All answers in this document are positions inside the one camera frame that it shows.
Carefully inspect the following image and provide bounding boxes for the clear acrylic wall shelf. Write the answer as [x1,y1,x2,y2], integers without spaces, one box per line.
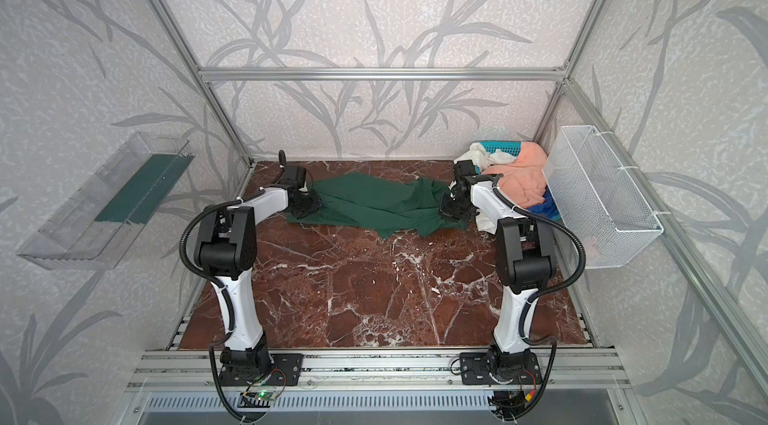
[17,132,195,271]

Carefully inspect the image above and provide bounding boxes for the aluminium frame post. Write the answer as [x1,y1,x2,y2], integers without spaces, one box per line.
[146,0,254,166]

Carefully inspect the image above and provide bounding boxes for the aluminium frame crossbar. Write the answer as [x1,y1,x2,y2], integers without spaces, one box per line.
[199,67,565,82]

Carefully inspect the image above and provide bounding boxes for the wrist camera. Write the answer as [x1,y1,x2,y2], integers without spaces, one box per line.
[453,160,478,183]
[272,150,307,190]

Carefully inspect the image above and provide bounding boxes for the blue t-shirt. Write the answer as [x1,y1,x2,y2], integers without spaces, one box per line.
[528,187,560,220]

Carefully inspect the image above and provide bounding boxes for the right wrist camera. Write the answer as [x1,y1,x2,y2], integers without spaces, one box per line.
[453,160,478,183]

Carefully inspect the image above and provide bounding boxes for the white wire mesh basket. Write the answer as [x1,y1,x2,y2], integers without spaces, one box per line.
[543,125,664,269]

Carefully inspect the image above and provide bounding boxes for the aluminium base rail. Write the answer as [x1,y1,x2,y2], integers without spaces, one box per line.
[126,346,631,392]

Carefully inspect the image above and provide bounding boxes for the peach pink t-shirt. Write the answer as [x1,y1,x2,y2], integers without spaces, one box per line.
[483,142,547,209]

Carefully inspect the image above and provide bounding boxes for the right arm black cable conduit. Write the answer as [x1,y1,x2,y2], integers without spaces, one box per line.
[488,172,587,420]

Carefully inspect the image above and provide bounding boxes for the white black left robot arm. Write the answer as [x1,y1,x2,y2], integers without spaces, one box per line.
[192,185,321,374]

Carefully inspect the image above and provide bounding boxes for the teal plastic laundry basket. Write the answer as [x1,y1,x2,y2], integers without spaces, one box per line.
[477,139,564,222]

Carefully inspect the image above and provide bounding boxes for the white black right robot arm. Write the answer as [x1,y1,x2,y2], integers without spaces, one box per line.
[440,175,554,374]

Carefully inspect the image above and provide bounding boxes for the green circuit board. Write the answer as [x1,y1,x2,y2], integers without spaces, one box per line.
[238,389,283,408]

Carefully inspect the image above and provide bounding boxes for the green t-shirt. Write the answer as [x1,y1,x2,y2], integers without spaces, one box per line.
[286,172,467,238]

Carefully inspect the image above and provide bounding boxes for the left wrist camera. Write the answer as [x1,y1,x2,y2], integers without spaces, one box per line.
[272,150,307,190]

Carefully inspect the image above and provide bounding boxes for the white t-shirt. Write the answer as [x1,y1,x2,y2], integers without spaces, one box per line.
[454,142,517,235]

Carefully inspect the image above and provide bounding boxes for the right base wiring bundle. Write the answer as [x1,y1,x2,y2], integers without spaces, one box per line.
[487,385,541,420]

